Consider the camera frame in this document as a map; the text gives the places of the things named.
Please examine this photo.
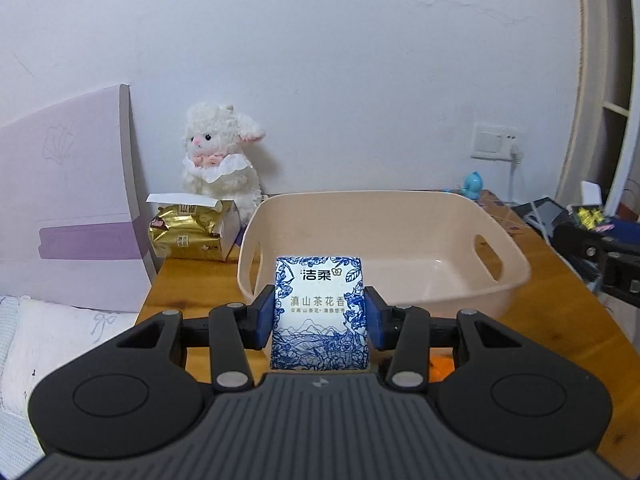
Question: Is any blue white tissue pack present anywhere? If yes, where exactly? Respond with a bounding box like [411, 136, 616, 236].
[270, 256, 370, 372]

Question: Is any dark laptop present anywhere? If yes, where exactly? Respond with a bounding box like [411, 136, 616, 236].
[513, 196, 575, 242]

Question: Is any beige plastic basket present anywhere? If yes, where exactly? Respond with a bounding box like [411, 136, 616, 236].
[238, 191, 532, 318]

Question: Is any gold snack box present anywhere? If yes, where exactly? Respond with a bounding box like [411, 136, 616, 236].
[146, 193, 241, 261]

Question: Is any blue toy figure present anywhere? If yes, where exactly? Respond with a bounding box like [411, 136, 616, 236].
[460, 171, 484, 202]

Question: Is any white plush lamb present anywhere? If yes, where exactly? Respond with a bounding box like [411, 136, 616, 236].
[182, 103, 266, 226]

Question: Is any lilac headboard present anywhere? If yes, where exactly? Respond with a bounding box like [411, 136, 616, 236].
[1, 84, 155, 312]

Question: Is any white pillow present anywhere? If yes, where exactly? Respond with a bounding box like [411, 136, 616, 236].
[1, 296, 137, 417]

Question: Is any white power cable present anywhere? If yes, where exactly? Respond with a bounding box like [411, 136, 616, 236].
[506, 143, 551, 246]

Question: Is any white wall socket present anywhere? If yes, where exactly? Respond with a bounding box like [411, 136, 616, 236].
[471, 124, 518, 162]

